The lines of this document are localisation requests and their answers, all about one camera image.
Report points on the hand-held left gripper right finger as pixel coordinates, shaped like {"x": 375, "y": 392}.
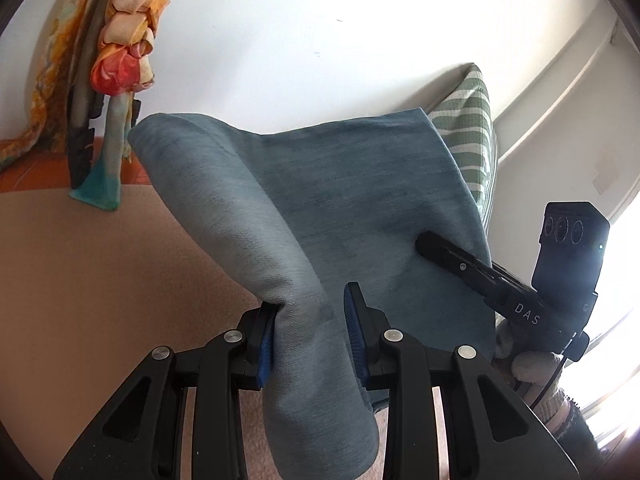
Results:
{"x": 356, "y": 330}

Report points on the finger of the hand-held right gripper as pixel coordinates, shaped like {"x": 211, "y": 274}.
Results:
{"x": 450, "y": 255}

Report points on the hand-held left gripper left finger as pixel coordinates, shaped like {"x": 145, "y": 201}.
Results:
{"x": 265, "y": 355}

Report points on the black notched hanger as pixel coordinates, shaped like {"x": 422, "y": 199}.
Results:
{"x": 80, "y": 160}

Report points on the orange yellow patterned scarf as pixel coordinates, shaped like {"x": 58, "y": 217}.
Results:
{"x": 55, "y": 70}

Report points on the blue denim pants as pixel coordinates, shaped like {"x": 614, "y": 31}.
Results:
{"x": 350, "y": 200}

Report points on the person's right forearm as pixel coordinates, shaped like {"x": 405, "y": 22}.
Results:
{"x": 575, "y": 440}

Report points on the orange patterned bed sheet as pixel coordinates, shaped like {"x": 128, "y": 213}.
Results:
{"x": 30, "y": 175}

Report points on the green striped white pillow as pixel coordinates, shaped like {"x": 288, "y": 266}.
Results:
{"x": 470, "y": 125}

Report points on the peach blanket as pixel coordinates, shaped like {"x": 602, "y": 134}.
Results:
{"x": 100, "y": 260}

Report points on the braided peach teal scarf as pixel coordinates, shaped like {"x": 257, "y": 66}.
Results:
{"x": 125, "y": 65}

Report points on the person's right hand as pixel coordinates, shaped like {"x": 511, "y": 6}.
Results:
{"x": 532, "y": 366}

